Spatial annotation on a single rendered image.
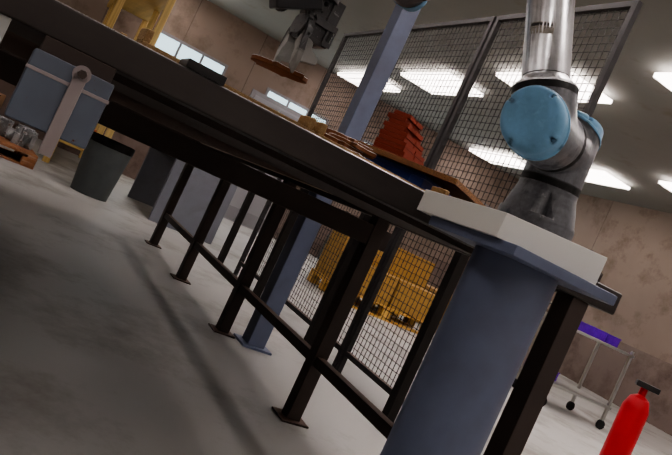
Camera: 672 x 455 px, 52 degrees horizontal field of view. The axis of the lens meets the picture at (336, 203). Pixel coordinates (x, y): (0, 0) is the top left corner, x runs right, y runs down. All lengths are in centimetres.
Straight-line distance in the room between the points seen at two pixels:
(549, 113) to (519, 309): 36
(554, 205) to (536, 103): 21
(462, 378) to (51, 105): 85
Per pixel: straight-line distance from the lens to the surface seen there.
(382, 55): 364
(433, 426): 133
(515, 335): 132
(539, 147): 122
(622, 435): 458
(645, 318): 1171
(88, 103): 123
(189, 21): 1152
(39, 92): 123
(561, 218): 134
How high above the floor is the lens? 78
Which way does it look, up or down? 1 degrees up
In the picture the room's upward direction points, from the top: 25 degrees clockwise
